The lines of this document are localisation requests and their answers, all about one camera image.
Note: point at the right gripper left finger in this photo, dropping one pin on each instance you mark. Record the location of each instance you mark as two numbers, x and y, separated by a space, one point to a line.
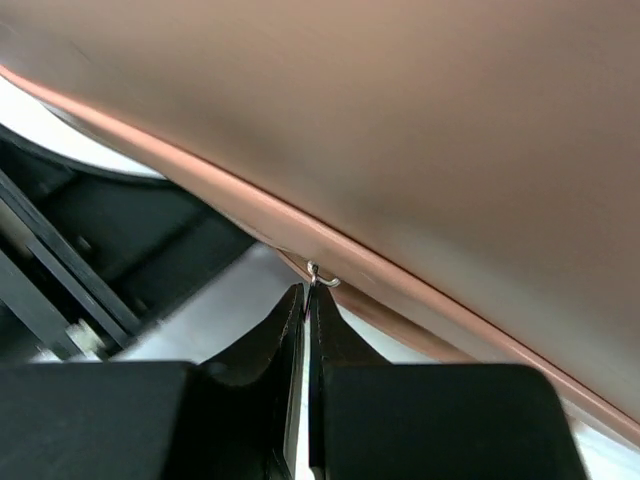
226 418

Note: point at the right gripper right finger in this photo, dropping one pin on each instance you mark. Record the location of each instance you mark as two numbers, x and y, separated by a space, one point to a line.
372 419

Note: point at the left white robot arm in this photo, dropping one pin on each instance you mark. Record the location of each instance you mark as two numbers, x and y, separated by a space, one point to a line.
92 259

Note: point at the silver zipper pull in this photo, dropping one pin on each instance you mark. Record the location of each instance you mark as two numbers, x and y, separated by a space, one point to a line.
317 279

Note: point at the pink hard-shell suitcase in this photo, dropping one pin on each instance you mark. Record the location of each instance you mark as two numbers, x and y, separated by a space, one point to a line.
467 169

